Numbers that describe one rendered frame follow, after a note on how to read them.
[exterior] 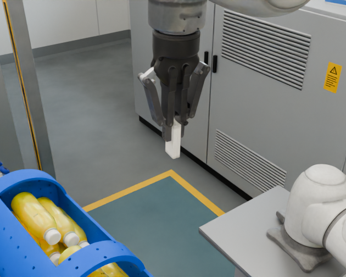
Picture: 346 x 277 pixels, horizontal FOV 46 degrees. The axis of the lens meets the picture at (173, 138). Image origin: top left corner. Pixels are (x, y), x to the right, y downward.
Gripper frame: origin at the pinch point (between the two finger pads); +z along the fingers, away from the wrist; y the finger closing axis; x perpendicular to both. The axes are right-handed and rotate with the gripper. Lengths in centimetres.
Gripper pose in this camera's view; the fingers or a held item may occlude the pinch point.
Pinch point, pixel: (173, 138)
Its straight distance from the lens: 73.7
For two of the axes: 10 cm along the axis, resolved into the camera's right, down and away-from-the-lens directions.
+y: 8.7, -2.4, 4.3
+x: -5.0, -4.7, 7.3
